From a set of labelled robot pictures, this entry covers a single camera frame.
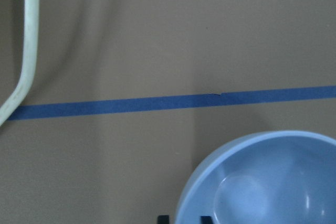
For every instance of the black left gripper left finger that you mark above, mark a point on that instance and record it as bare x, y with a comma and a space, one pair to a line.
163, 219

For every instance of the blue bowl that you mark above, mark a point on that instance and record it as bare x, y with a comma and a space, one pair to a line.
267, 177

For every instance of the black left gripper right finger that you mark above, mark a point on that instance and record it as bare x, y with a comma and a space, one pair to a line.
206, 219

